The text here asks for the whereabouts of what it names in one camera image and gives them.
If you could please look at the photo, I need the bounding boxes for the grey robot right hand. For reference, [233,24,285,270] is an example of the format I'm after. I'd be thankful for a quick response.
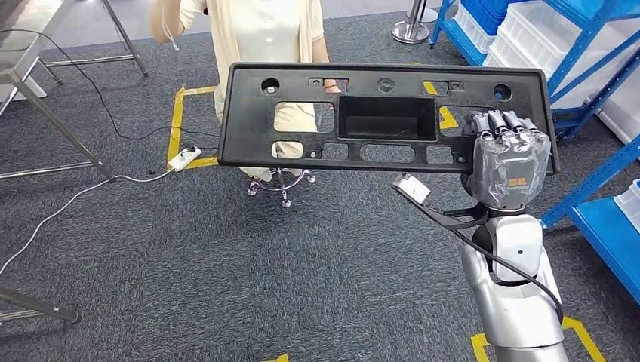
[462,109,552,211]

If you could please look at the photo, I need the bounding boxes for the black plastic panel part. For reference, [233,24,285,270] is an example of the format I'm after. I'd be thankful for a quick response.
[217,62,560,176]

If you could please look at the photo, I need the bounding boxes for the person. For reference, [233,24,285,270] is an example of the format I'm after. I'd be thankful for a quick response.
[149,0,343,183]

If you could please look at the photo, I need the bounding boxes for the chrome stool base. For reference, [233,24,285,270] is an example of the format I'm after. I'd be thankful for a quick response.
[246,167,317,210]

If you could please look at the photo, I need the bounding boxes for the white plastic crate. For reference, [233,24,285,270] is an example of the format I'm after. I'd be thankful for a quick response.
[452,4,497,55]
[492,0,640,109]
[597,92,640,146]
[614,179,640,221]

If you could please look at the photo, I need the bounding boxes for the blue plastic crate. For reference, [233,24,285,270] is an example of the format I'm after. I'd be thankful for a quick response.
[460,0,513,23]

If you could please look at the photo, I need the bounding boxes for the white power strip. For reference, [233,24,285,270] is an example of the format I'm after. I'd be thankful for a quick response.
[167,146,202,173]

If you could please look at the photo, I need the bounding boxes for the stainless steel table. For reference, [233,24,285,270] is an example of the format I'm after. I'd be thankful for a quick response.
[0,0,150,182]

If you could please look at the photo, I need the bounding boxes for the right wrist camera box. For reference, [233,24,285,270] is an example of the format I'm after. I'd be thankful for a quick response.
[392,173,490,232]

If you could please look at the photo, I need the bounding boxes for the chrome stanchion post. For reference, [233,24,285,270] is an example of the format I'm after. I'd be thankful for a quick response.
[412,0,439,24]
[391,0,431,45]

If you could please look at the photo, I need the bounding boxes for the thin black floor cable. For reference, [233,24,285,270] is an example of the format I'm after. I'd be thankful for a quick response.
[0,29,221,143]

